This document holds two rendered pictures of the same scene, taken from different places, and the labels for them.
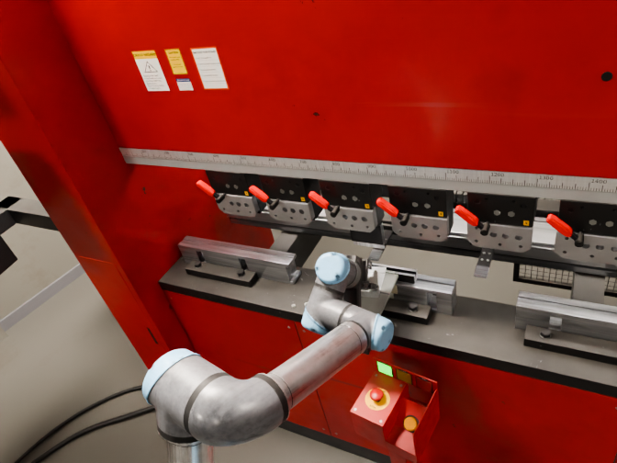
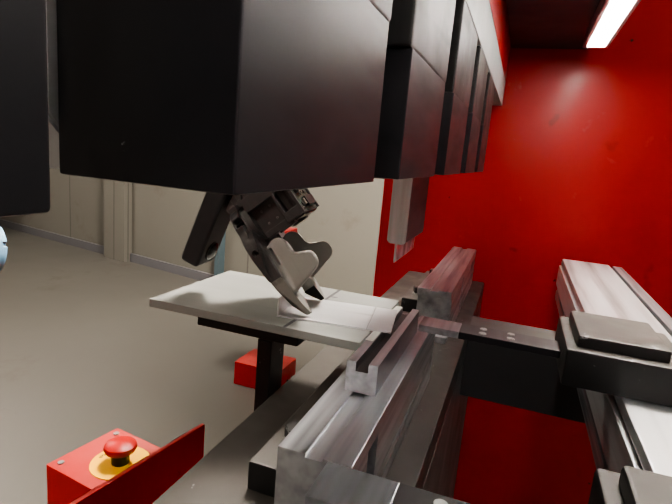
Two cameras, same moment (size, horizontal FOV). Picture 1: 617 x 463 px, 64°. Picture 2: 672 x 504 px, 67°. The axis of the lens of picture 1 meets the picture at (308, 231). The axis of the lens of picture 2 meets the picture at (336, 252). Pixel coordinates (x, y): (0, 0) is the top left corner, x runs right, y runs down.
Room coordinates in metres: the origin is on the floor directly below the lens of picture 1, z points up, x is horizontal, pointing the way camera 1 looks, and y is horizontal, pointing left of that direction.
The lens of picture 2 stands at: (0.92, -0.70, 1.19)
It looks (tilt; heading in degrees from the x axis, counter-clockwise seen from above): 11 degrees down; 74
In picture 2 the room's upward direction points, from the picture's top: 5 degrees clockwise
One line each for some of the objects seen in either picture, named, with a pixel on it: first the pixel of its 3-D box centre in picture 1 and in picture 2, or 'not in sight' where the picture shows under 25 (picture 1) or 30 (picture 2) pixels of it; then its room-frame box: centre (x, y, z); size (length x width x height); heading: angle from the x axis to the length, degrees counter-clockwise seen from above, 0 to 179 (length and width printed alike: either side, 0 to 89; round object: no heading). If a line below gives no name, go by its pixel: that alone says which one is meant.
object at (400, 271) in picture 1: (384, 271); (387, 343); (1.13, -0.20, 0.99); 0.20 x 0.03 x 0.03; 55
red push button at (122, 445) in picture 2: (376, 396); (120, 454); (0.83, -0.07, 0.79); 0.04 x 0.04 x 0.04
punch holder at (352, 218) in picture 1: (353, 198); (424, 97); (1.16, -0.15, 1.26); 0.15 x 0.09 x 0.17; 55
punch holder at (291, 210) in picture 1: (292, 192); (448, 114); (1.27, 0.02, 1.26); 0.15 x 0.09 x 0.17; 55
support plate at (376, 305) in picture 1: (355, 300); (282, 303); (1.03, -0.08, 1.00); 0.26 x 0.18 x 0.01; 145
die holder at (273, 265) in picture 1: (237, 258); (450, 285); (1.46, 0.28, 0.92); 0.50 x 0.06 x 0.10; 55
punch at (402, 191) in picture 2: (367, 234); (408, 213); (1.15, -0.17, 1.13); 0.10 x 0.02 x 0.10; 55
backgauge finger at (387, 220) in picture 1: (386, 231); (540, 337); (1.28, -0.25, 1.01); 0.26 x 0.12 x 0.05; 145
